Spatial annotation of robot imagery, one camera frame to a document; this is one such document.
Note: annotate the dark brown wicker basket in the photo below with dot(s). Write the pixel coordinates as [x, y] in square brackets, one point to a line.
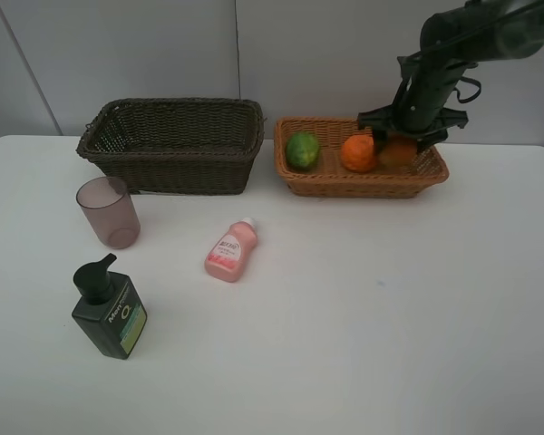
[186, 146]

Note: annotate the dark green pump bottle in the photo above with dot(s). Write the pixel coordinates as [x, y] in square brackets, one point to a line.
[110, 311]

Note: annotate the tan wicker basket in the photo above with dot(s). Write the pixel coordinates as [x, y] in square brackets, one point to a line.
[329, 178]

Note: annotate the red yellow peach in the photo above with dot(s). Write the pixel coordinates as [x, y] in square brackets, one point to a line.
[398, 151]

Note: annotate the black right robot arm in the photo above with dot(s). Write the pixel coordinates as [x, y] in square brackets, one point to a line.
[450, 44]

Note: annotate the orange mandarin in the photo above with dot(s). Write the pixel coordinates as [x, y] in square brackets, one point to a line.
[357, 154]

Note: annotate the purple translucent plastic cup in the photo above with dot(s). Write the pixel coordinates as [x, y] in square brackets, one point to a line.
[107, 205]

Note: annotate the green lime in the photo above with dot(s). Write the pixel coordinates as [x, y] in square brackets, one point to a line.
[302, 151]

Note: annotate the pink lotion bottle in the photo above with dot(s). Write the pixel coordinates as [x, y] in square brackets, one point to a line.
[228, 259]

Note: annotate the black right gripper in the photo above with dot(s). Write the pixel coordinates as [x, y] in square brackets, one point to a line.
[418, 107]

